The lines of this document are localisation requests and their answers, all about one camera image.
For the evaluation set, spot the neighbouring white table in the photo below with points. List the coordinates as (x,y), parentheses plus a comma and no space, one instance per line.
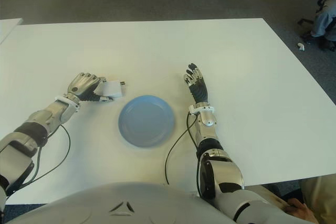
(8,28)

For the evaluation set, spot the small white floor object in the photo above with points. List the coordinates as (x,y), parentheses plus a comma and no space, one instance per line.
(301,46)

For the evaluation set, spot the white charger block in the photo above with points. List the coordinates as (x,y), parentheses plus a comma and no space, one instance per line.
(113,90)

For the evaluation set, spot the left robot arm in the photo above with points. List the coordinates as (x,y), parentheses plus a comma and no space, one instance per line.
(15,155)

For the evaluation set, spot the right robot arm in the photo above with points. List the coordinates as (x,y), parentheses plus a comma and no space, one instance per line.
(228,171)

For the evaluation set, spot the seated person in jeans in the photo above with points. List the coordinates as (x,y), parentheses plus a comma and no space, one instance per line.
(323,22)

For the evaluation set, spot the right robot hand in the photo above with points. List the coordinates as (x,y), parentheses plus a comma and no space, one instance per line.
(199,90)

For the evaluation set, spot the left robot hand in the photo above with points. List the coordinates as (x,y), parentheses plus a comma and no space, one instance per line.
(78,85)

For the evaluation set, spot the blue round plate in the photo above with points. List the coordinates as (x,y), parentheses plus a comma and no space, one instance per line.
(147,121)

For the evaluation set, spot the grey robot torso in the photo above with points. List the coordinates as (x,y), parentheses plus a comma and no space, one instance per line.
(92,203)

